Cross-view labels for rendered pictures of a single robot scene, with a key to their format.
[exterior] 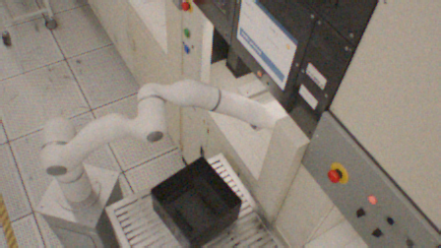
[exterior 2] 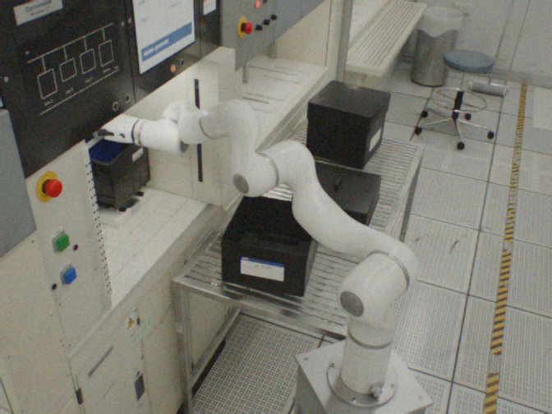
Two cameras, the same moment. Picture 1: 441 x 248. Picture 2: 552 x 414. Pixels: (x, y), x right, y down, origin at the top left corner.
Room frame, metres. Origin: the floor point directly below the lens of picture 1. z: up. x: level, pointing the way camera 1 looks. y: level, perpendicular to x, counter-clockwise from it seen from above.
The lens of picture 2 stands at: (1.52, 1.34, 2.03)
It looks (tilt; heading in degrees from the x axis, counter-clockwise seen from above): 35 degrees down; 238
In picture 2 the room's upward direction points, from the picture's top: 3 degrees clockwise
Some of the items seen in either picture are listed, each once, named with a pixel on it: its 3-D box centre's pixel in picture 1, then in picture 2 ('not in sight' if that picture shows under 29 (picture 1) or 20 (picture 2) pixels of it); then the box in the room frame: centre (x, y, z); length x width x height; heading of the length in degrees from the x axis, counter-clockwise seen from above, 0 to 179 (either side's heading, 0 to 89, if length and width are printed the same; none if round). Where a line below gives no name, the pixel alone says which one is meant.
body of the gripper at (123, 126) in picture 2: not in sight; (126, 128); (1.08, -0.27, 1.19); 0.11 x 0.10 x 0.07; 128
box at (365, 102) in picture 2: not in sight; (347, 123); (0.03, -0.46, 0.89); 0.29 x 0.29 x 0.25; 33
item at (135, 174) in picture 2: not in sight; (103, 157); (1.14, -0.35, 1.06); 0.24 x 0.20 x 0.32; 38
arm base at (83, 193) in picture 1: (74, 181); (365, 355); (0.76, 0.61, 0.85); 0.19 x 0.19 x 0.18
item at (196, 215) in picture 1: (196, 204); (273, 242); (0.73, 0.08, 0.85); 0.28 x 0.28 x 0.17; 46
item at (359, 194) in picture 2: not in sight; (337, 193); (0.34, -0.10, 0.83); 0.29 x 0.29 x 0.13; 40
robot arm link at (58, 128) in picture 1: (62, 148); (370, 303); (0.79, 0.62, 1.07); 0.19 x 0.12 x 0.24; 17
